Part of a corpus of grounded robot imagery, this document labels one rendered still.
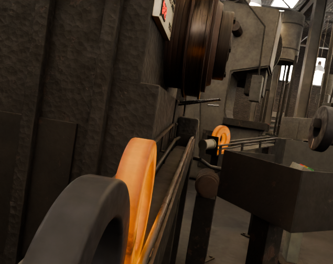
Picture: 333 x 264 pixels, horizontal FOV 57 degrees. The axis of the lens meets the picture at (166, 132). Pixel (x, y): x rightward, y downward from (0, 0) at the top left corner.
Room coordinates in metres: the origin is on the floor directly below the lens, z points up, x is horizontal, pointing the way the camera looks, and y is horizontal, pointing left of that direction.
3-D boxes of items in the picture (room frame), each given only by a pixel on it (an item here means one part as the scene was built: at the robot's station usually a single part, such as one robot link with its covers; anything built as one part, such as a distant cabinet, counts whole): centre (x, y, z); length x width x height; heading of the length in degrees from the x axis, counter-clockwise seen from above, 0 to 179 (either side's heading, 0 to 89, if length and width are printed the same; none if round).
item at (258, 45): (4.19, -0.93, 1.36); 1.37 x 1.16 x 2.71; 69
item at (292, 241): (1.91, -0.90, 0.31); 0.24 x 0.16 x 0.62; 173
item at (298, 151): (3.59, -1.66, 0.39); 1.03 x 0.83 x 0.77; 98
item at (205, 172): (1.63, -0.26, 0.27); 0.22 x 0.13 x 0.53; 173
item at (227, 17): (1.31, -0.18, 1.11); 0.28 x 0.06 x 0.28; 173
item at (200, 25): (1.32, -0.09, 1.11); 0.47 x 0.06 x 0.47; 173
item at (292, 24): (9.79, -3.28, 2.25); 0.92 x 0.92 x 4.50
